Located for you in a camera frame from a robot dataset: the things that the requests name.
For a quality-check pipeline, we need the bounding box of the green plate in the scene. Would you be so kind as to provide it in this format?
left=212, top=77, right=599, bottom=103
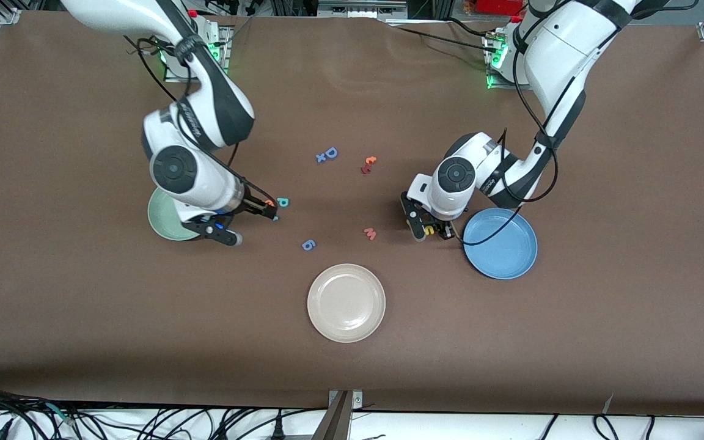
left=147, top=186, right=201, bottom=241

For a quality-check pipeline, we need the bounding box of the red box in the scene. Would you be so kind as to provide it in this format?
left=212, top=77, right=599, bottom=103
left=476, top=0, right=525, bottom=17

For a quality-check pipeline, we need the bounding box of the black table cable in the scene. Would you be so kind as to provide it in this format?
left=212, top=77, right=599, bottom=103
left=386, top=17, right=493, bottom=53

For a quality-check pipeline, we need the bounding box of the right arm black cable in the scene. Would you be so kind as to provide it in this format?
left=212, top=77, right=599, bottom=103
left=123, top=34, right=279, bottom=202

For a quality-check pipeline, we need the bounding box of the grey metal frame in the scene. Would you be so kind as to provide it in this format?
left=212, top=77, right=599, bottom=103
left=317, top=0, right=409, bottom=20

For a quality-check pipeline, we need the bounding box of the looped black cable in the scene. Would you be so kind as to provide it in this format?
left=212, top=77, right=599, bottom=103
left=593, top=414, right=620, bottom=440

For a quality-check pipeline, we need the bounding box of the teal cable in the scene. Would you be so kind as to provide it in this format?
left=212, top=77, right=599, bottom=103
left=45, top=402, right=76, bottom=426

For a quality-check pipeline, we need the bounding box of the blue plate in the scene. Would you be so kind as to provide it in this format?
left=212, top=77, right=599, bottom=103
left=463, top=208, right=538, bottom=281

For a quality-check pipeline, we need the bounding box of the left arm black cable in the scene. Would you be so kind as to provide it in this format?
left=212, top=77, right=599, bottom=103
left=462, top=0, right=701, bottom=247

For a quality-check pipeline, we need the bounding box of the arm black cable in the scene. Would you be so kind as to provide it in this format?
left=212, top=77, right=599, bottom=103
left=462, top=0, right=701, bottom=247
left=123, top=34, right=279, bottom=202

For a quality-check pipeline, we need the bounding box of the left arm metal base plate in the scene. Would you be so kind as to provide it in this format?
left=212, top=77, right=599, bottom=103
left=485, top=34, right=536, bottom=91

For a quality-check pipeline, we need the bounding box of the metal table bracket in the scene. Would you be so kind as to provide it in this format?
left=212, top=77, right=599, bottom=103
left=312, top=390, right=363, bottom=440

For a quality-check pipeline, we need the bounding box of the beige plate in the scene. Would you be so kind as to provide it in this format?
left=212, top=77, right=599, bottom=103
left=307, top=263, right=386, bottom=343

